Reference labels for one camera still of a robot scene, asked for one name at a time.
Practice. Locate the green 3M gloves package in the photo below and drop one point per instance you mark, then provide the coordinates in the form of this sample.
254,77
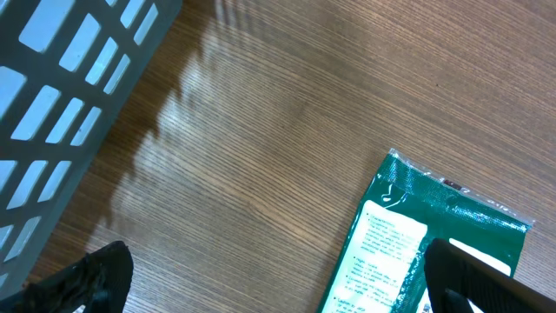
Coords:
405,207

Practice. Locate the grey plastic mesh basket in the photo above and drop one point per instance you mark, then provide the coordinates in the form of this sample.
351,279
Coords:
67,68

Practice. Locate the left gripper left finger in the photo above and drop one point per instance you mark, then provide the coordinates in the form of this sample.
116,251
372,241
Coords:
99,282

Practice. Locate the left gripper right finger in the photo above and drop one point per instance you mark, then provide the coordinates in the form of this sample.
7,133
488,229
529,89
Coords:
457,281

